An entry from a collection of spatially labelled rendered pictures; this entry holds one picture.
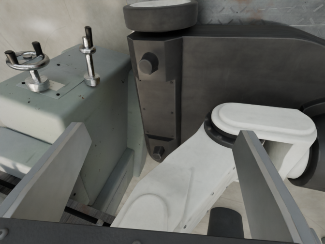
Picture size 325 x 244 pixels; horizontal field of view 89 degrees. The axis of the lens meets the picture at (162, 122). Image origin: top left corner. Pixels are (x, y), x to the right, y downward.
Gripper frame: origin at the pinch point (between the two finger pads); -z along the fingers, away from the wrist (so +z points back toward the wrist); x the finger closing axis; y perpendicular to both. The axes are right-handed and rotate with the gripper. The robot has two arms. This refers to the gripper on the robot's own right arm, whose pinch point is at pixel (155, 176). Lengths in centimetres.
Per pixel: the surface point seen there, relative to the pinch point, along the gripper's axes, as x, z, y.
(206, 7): -9, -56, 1
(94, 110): 34, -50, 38
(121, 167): 38, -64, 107
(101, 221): 24, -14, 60
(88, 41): 29, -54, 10
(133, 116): 27, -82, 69
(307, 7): -35, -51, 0
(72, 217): 34, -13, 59
